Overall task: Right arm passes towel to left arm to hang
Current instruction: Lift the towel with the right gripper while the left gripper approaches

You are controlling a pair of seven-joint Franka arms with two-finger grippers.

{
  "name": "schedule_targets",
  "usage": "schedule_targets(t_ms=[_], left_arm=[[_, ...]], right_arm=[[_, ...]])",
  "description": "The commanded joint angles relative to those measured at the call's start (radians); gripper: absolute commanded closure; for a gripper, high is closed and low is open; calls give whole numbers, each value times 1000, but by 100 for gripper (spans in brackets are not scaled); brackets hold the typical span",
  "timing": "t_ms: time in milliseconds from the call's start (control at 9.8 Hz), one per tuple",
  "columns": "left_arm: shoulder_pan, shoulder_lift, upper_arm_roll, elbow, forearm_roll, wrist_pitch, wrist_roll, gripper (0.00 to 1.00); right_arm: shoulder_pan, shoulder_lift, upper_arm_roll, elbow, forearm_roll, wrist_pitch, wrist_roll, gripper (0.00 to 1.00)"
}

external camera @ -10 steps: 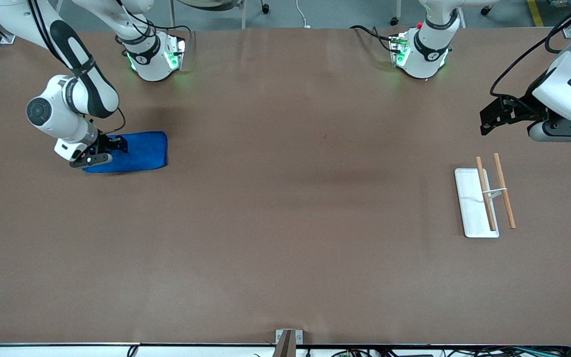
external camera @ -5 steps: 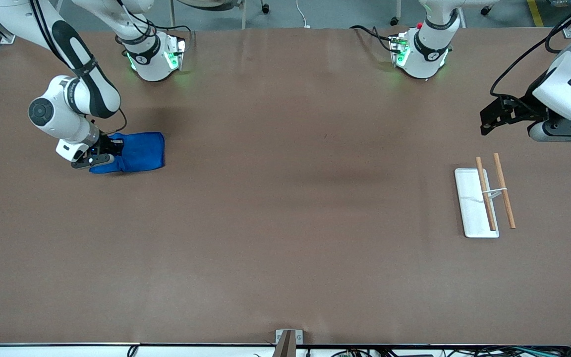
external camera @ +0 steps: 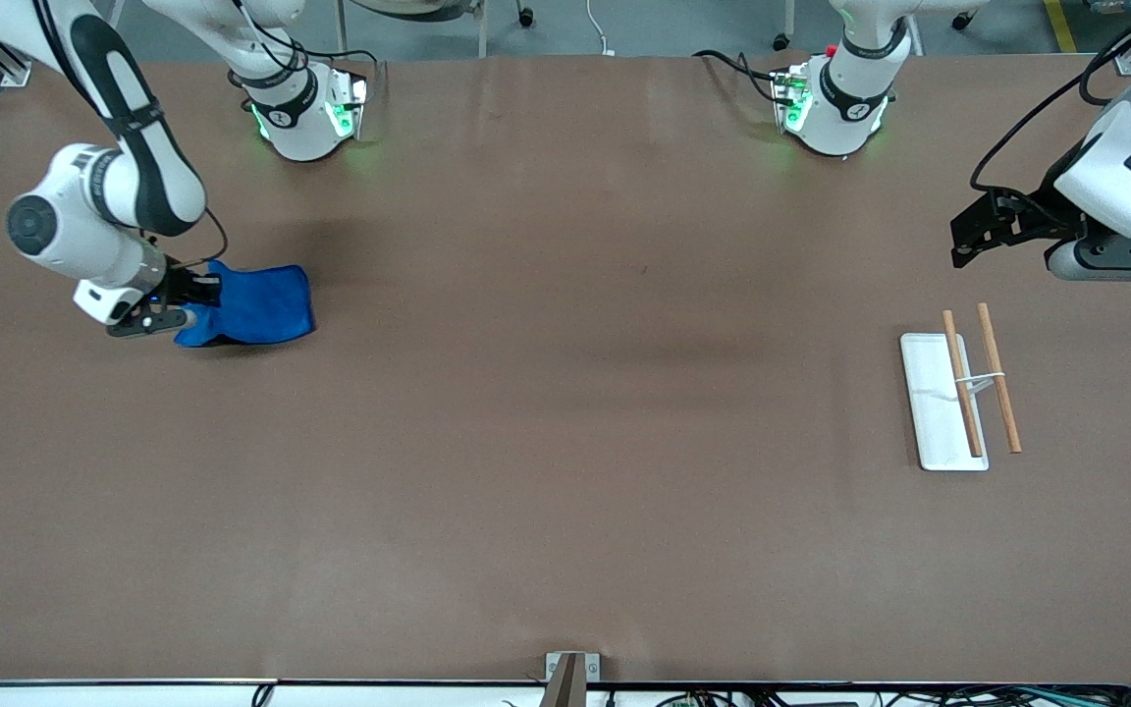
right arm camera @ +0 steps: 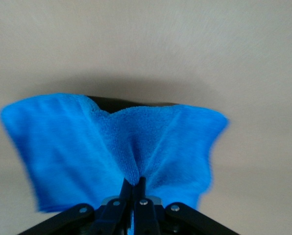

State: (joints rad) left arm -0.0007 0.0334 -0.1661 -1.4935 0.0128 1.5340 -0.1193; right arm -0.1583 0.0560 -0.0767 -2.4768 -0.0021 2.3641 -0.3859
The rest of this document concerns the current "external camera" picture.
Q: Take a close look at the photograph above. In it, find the wooden rack rod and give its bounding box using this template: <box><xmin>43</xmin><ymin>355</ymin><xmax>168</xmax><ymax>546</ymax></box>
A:
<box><xmin>942</xmin><ymin>309</ymin><xmax>985</xmax><ymax>460</ymax></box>
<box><xmin>976</xmin><ymin>302</ymin><xmax>1024</xmax><ymax>455</ymax></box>

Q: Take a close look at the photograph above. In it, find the white towel rack base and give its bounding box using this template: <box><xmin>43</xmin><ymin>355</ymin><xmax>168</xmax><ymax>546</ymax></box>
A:
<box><xmin>899</xmin><ymin>332</ymin><xmax>990</xmax><ymax>473</ymax></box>

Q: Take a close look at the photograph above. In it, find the metal table edge bracket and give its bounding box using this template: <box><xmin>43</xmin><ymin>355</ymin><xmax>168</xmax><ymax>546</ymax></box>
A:
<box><xmin>544</xmin><ymin>652</ymin><xmax>602</xmax><ymax>707</ymax></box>

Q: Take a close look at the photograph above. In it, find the white floor cable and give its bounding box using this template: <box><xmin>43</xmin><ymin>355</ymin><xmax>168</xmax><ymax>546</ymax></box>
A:
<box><xmin>585</xmin><ymin>0</ymin><xmax>618</xmax><ymax>57</ymax></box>

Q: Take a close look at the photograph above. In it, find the black base power cable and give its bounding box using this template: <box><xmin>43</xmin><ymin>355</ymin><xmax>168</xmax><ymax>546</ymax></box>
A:
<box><xmin>691</xmin><ymin>49</ymin><xmax>784</xmax><ymax>105</ymax></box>
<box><xmin>305</xmin><ymin>44</ymin><xmax>388</xmax><ymax>72</ymax></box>

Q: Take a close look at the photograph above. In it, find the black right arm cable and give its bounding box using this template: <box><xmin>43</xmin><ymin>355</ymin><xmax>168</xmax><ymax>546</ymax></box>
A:
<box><xmin>138</xmin><ymin>204</ymin><xmax>230</xmax><ymax>271</ymax></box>

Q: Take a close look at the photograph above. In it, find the bundle of cables under table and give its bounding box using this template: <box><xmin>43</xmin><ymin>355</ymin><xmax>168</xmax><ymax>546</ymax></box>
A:
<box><xmin>497</xmin><ymin>681</ymin><xmax>1131</xmax><ymax>707</ymax></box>

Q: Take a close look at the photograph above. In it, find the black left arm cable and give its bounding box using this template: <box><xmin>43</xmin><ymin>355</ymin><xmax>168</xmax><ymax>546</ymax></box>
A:
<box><xmin>970</xmin><ymin>15</ymin><xmax>1131</xmax><ymax>197</ymax></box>

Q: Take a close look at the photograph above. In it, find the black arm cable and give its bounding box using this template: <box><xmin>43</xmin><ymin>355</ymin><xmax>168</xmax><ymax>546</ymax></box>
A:
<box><xmin>138</xmin><ymin>204</ymin><xmax>230</xmax><ymax>271</ymax></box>
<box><xmin>970</xmin><ymin>15</ymin><xmax>1131</xmax><ymax>197</ymax></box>

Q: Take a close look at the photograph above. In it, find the blue microfibre towel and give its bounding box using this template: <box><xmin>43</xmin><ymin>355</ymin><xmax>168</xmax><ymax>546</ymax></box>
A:
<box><xmin>174</xmin><ymin>259</ymin><xmax>316</xmax><ymax>349</ymax></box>

